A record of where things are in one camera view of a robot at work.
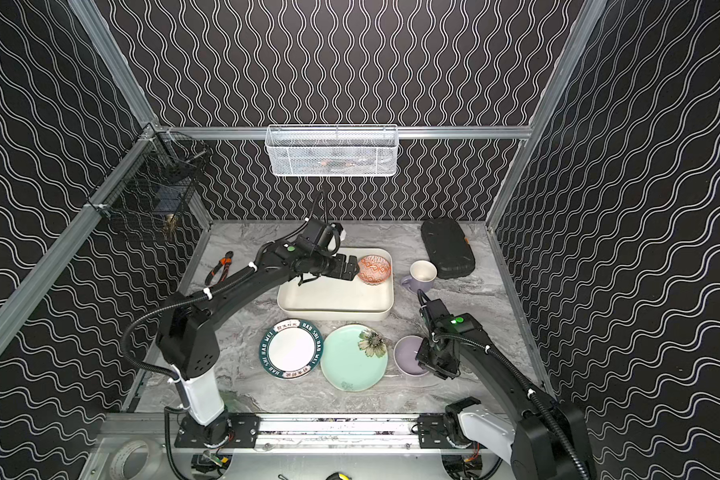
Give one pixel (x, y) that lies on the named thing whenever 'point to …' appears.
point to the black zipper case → (447, 248)
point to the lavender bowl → (404, 356)
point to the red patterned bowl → (374, 269)
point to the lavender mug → (421, 275)
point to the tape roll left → (130, 461)
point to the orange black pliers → (219, 273)
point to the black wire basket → (158, 177)
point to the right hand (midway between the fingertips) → (429, 368)
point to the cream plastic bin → (330, 298)
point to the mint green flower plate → (354, 357)
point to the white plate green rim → (291, 349)
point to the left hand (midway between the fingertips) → (345, 261)
